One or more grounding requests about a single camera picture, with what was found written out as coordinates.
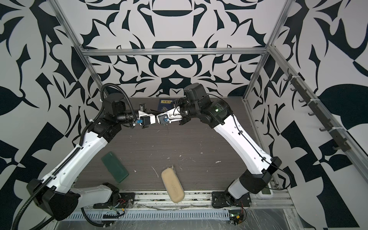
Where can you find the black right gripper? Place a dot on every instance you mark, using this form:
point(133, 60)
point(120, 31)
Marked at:
point(179, 102)

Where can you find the beige glasses case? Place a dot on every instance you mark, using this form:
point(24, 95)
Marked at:
point(172, 185)

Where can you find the white digital timer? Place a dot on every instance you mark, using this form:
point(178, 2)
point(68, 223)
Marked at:
point(265, 193)

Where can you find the white slotted cable duct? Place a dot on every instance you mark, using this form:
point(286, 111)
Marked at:
point(211, 214)

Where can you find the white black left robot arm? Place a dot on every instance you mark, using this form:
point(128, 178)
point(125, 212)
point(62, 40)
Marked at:
point(54, 193)

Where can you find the black wall hook rack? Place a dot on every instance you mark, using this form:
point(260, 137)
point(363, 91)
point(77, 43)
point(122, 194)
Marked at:
point(330, 125)

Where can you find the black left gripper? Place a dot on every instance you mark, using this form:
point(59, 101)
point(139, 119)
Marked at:
point(142, 107)

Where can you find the green translucent plastic case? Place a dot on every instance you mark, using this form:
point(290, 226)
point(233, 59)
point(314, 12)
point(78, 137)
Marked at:
point(115, 167)

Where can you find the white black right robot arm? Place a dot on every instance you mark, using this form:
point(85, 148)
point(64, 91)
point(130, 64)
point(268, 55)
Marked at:
point(260, 166)

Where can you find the green circuit board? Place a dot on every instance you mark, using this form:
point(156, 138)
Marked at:
point(236, 217)

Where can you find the blue book yellow label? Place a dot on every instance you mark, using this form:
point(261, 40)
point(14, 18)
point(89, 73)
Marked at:
point(165, 105)

